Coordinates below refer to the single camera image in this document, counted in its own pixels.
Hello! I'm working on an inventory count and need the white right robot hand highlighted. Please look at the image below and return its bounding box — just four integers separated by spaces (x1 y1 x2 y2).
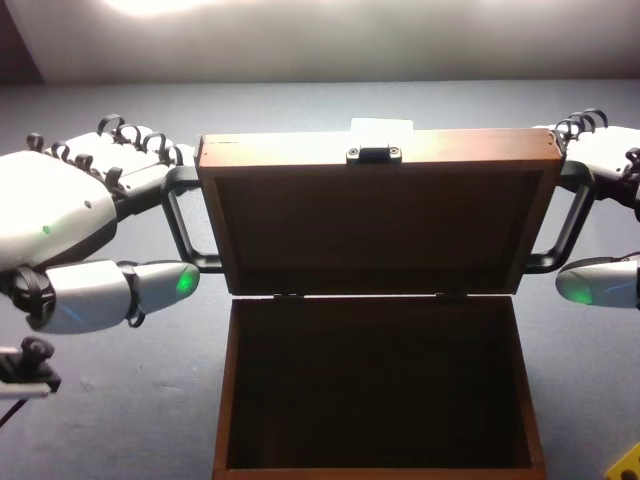
532 108 640 311

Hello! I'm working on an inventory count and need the yellow block with holes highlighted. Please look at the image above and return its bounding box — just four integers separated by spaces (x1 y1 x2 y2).
605 443 640 480

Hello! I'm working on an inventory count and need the grey table cloth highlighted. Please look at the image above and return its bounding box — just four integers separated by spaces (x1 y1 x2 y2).
0 79 640 480

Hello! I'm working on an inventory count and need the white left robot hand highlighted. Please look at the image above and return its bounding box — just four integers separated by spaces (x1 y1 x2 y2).
0 114 201 335

